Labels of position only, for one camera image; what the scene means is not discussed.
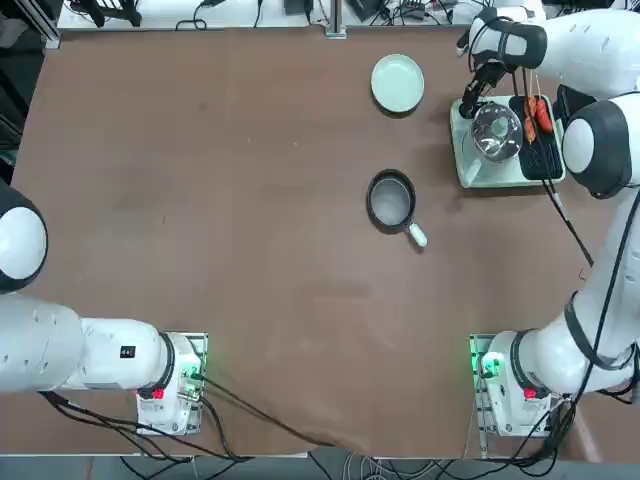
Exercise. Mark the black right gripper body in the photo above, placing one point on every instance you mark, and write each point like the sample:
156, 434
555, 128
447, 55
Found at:
491, 69

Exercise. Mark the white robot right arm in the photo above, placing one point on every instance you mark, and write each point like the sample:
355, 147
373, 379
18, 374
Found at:
590, 50

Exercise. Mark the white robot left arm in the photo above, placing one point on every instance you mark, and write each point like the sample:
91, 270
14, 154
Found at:
50, 340

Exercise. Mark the mint green cooking machine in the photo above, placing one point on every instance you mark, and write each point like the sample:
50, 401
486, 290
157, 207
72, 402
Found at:
495, 172

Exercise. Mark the round glass pot lid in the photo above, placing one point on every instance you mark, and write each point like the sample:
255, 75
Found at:
497, 132

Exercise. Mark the orange meat skewer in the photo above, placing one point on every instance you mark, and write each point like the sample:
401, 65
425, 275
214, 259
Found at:
529, 120

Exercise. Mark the red sausage skewer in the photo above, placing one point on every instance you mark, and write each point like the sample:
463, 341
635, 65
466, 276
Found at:
543, 118

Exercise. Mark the pale green round plate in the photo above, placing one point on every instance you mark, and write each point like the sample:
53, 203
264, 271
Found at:
397, 82

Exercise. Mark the black grill plate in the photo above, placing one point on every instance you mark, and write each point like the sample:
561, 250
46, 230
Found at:
542, 155

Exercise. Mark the black device with red lights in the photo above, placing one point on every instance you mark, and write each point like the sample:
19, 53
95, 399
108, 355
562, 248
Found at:
415, 7

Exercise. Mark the aluminium post with white bracket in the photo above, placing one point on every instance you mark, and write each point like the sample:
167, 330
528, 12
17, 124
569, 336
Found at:
336, 20

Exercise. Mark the aluminium frame profile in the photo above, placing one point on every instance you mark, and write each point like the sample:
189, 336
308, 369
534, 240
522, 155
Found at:
46, 22

